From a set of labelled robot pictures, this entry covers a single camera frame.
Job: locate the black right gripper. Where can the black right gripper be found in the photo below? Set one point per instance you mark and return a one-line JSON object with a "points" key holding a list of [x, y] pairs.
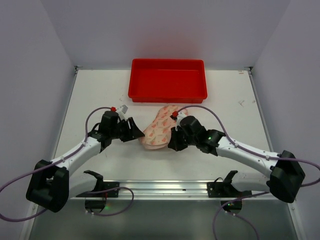
{"points": [[179, 136]]}

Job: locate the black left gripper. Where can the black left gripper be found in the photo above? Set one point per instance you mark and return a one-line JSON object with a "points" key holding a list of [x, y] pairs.
{"points": [[127, 130]]}

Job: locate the floral mesh laundry bag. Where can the floral mesh laundry bag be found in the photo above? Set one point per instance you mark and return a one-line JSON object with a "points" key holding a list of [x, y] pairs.
{"points": [[158, 134]]}

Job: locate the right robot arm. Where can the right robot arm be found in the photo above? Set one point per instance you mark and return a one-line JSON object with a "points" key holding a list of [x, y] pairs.
{"points": [[277, 173]]}

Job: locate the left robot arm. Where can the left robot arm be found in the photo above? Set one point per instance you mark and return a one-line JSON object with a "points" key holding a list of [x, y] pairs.
{"points": [[51, 185]]}

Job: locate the red plastic tray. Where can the red plastic tray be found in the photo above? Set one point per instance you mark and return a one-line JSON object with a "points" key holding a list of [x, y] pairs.
{"points": [[167, 81]]}

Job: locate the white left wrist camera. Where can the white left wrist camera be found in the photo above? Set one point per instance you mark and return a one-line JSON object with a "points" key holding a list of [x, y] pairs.
{"points": [[121, 111]]}

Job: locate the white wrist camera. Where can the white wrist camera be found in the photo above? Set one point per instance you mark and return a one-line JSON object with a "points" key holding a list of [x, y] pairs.
{"points": [[177, 116], [121, 111]]}

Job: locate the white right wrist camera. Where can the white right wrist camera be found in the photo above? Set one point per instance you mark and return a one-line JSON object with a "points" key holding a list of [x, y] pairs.
{"points": [[177, 116]]}

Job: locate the aluminium mounting rail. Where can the aluminium mounting rail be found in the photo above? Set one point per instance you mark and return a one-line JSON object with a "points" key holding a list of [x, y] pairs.
{"points": [[150, 189]]}

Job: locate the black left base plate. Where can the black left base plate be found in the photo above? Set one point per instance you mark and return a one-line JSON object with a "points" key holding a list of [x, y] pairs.
{"points": [[112, 187]]}

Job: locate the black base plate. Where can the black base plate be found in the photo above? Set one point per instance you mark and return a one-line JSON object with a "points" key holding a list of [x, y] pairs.
{"points": [[112, 187], [216, 188]]}

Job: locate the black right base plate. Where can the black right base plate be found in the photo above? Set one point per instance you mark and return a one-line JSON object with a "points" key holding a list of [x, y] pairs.
{"points": [[216, 188]]}

